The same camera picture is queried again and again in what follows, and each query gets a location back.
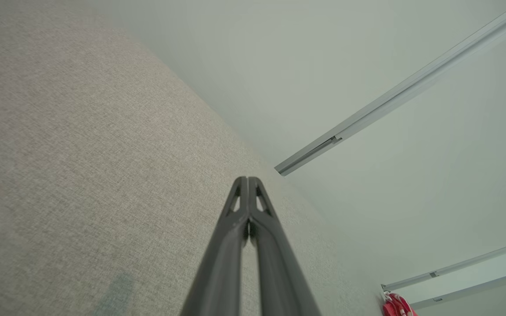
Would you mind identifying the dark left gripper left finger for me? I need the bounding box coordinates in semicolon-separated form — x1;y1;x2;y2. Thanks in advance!
180;176;250;316

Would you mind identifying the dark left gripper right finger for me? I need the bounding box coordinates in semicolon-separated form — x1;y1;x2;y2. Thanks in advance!
248;176;323;316

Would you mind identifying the red shorts white trim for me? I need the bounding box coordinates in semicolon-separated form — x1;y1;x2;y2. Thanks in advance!
382;292;419;316

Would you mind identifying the grey wall partition post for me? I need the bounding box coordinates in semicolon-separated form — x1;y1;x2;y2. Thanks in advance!
274;0;506;177

